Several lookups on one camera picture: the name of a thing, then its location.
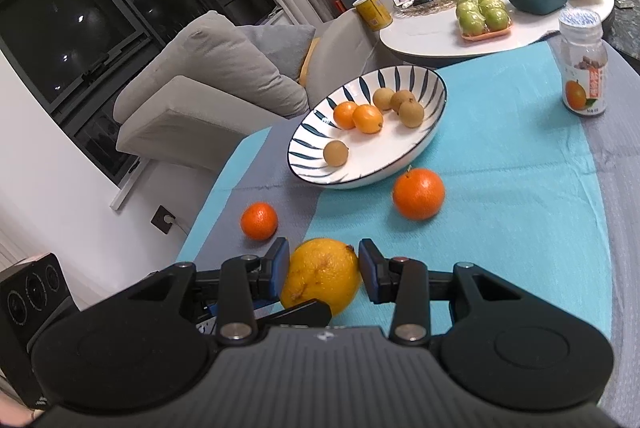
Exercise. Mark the black wall outlet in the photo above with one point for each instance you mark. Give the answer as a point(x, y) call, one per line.
point(162, 219)

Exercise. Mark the white black striped bowl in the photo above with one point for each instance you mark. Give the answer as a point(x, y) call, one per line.
point(380, 148)

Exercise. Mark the yellow can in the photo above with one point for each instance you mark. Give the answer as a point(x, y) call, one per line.
point(374, 12)

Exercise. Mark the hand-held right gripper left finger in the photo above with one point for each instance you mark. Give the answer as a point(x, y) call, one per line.
point(282, 260)

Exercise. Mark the yellow pillow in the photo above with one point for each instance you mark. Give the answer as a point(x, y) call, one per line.
point(306, 58)

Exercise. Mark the black speaker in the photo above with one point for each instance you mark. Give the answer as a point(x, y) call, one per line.
point(30, 298)

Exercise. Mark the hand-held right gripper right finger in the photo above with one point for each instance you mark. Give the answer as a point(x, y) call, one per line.
point(369, 265)

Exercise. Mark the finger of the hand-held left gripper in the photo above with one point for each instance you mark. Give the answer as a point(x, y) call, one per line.
point(300, 312)

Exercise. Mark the dark marble round table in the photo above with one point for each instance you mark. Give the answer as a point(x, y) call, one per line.
point(625, 38)

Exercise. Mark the large yellow lemon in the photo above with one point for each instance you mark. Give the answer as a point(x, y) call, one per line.
point(325, 275)

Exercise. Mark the tray of green apples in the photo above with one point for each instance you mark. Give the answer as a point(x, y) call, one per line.
point(482, 16)

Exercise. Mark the deep orange mandarin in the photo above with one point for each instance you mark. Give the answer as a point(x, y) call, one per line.
point(419, 193)
point(259, 221)

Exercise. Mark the single brown longan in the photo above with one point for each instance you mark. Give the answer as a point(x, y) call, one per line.
point(403, 100)
point(411, 114)
point(384, 98)
point(335, 153)

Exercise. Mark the blue grey tablecloth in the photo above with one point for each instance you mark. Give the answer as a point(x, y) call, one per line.
point(500, 188)

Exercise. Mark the grey throw pillow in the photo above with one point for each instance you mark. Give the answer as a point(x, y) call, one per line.
point(280, 43)

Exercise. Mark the plastic vitamin bottle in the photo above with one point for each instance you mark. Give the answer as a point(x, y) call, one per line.
point(582, 63)

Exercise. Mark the grey sofa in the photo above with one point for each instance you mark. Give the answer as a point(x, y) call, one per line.
point(200, 58)

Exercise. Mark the dark framed window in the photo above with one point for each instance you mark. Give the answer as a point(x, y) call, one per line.
point(75, 8)

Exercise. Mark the white round coffee table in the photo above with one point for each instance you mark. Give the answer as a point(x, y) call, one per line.
point(425, 41)

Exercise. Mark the person's left forearm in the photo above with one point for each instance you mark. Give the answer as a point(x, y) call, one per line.
point(10, 414)

